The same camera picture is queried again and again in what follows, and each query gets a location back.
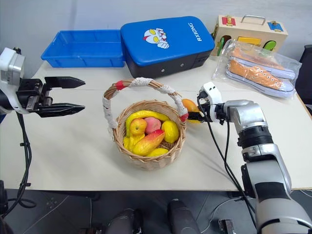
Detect dark rounded shape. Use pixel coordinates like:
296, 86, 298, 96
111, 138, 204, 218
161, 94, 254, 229
106, 208, 144, 234
167, 198, 202, 234

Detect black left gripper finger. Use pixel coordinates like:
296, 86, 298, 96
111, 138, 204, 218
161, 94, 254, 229
39, 102, 86, 118
44, 76, 86, 90

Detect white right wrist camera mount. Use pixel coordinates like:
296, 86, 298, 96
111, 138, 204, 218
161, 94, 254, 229
198, 81, 223, 122

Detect wooden lock box toy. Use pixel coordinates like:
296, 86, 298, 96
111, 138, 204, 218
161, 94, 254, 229
211, 14, 289, 57

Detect white floor cable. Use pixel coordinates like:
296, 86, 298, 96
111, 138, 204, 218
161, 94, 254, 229
206, 196, 247, 226

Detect orange sneakers in plastic bag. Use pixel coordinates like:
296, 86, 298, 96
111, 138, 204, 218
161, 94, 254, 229
211, 39, 303, 99

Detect small yellow toy fruit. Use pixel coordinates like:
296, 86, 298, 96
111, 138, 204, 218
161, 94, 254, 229
146, 148, 170, 157

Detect orange canvas sneaker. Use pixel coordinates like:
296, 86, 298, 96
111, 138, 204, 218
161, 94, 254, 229
229, 47, 296, 80
225, 59, 296, 98

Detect red yellow toy mango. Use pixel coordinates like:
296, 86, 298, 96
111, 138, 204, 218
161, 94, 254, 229
132, 129, 166, 157

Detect black device at table edge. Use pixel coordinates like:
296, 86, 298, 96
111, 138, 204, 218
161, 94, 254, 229
0, 179, 9, 216

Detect black chair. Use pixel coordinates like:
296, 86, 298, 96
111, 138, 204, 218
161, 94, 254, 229
294, 44, 312, 117

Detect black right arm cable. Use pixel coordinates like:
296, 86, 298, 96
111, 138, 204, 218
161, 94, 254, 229
196, 96, 259, 230

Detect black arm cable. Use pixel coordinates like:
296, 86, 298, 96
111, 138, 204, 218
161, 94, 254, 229
196, 96, 259, 230
0, 112, 37, 220

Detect yellow toy pear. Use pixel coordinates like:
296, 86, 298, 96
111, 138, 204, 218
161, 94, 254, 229
123, 133, 146, 152

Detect blue plastic bin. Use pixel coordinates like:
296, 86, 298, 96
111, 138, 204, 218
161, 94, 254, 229
40, 29, 125, 69

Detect orange yellow toy mango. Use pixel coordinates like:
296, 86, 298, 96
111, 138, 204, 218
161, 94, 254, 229
181, 98, 202, 124

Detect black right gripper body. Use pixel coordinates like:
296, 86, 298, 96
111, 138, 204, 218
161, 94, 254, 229
197, 95, 212, 117

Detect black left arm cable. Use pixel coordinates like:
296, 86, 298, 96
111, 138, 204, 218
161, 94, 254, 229
0, 112, 37, 220

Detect yellow toy lemon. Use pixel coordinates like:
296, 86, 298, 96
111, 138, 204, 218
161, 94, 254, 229
161, 120, 180, 144

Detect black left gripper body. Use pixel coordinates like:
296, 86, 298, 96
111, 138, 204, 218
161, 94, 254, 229
16, 78, 53, 114

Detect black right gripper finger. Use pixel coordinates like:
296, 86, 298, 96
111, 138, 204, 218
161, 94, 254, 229
187, 111, 204, 123

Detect wicker basket with lace handle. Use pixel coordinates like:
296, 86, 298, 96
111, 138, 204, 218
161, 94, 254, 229
102, 77, 189, 172

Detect yellow toy banana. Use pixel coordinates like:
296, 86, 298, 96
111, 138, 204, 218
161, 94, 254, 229
125, 110, 171, 137

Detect black box with blue lid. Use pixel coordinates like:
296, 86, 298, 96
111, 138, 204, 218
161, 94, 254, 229
119, 16, 216, 79

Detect pink toy peach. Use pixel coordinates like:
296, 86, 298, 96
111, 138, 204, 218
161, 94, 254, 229
144, 117, 162, 135

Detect yellow red toy apple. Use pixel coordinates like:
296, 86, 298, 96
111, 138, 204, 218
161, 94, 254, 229
129, 117, 148, 136

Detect small metal bracket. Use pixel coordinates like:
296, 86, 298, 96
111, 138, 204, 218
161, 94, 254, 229
217, 218, 236, 234

